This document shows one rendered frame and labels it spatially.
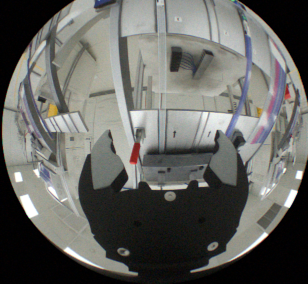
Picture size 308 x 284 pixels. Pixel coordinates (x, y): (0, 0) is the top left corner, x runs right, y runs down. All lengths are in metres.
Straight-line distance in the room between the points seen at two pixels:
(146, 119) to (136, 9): 0.28
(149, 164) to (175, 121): 0.15
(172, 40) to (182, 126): 0.39
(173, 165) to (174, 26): 0.36
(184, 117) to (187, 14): 0.26
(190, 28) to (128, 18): 0.12
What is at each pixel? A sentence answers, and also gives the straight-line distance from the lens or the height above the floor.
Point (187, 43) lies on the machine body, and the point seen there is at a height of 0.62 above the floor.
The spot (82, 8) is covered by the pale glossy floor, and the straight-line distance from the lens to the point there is 1.22.
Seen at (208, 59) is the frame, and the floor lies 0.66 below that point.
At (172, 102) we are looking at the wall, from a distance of 2.05.
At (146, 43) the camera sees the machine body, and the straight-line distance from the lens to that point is 0.52.
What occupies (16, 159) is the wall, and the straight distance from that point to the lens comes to 7.65.
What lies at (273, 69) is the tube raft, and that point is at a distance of 0.44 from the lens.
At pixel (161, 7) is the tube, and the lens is 0.23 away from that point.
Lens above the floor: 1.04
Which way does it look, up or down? 4 degrees down
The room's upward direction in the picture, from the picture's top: 180 degrees counter-clockwise
